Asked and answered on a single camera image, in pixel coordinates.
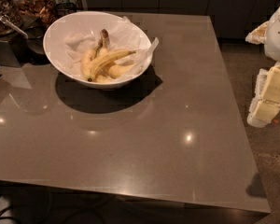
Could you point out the white paper liner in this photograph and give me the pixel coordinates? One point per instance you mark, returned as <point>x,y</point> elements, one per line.
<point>122,35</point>

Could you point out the right glass snack jar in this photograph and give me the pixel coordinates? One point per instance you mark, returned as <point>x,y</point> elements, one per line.
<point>42,9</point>

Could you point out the white ceramic bowl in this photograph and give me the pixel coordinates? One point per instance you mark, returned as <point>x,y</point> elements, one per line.
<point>55,47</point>

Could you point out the yellow banana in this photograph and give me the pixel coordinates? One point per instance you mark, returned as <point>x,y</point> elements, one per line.
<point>91,59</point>
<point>112,70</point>
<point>105,59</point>

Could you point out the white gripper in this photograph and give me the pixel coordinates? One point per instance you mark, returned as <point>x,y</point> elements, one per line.
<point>278,34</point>

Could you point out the metal scoop handle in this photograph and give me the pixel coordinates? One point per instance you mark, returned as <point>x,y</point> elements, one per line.
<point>6,21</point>

